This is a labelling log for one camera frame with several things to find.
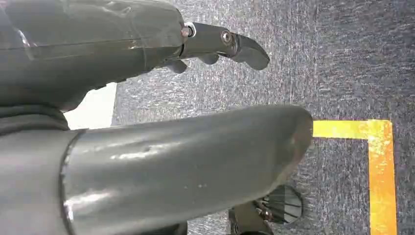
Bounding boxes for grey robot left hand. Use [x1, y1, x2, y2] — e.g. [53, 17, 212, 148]
[0, 0, 314, 235]

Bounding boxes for black robot foot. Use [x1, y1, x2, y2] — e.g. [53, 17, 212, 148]
[228, 185, 304, 235]

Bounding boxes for yellow floor tape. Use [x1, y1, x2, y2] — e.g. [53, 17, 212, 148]
[312, 119, 398, 235]

